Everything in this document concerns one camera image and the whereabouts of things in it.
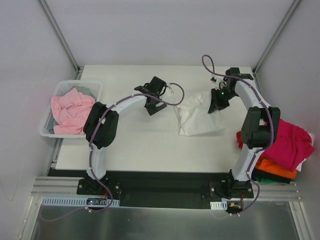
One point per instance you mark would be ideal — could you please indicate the white plastic laundry basket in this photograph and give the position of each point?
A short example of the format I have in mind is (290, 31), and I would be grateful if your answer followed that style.
(69, 108)

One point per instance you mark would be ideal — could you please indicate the magenta t shirt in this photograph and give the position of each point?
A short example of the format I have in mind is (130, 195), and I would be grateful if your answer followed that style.
(292, 146)

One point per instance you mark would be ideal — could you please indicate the right white cable duct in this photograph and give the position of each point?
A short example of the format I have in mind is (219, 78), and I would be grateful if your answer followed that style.
(219, 205)

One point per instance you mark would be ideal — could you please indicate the orange t shirt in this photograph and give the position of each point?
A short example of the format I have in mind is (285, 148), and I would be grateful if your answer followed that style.
(269, 166)

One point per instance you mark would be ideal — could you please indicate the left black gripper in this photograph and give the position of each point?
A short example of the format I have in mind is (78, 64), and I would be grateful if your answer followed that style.
(155, 107)

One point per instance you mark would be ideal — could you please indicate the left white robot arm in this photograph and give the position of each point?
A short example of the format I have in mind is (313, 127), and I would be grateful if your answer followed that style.
(101, 125)

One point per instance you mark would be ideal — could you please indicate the aluminium frame post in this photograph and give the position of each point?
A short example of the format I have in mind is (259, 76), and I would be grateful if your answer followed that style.
(59, 34)
(294, 5)

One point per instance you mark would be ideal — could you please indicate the aluminium rail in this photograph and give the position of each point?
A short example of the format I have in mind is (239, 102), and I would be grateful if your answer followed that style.
(64, 183)

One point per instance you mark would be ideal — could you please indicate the pink t shirt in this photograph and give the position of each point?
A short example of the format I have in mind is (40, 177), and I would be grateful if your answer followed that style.
(72, 112)

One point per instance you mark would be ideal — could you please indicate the left white cable duct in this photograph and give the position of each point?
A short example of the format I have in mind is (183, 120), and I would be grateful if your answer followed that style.
(65, 201)

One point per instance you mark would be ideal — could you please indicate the right aluminium frame post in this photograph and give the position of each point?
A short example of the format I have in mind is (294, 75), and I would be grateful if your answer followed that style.
(294, 5)

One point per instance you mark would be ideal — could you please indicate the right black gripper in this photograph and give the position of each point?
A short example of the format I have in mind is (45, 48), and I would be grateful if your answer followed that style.
(217, 99)

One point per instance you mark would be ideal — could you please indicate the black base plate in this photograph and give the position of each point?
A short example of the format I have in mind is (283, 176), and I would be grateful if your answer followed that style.
(173, 190)

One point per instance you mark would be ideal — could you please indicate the white cable duct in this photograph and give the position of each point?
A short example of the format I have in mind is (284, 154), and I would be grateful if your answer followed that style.
(219, 205)
(65, 201)

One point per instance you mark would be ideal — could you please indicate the left aluminium frame post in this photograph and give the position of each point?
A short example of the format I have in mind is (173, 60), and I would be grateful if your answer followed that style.
(59, 34)

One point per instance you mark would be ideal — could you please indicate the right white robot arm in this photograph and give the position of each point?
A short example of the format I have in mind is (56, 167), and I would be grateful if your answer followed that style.
(258, 132)

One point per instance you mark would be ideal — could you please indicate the black t shirt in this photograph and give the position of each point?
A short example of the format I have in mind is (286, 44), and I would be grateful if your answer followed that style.
(271, 176)

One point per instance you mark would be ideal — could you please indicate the green t shirt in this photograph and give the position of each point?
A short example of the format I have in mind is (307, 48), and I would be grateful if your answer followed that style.
(264, 180)

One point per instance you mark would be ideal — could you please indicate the red t shirt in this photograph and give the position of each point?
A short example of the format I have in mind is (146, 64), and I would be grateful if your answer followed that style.
(239, 139)

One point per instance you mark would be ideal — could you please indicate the white floral t shirt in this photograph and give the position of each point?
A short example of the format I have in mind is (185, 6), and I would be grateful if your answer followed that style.
(194, 118)

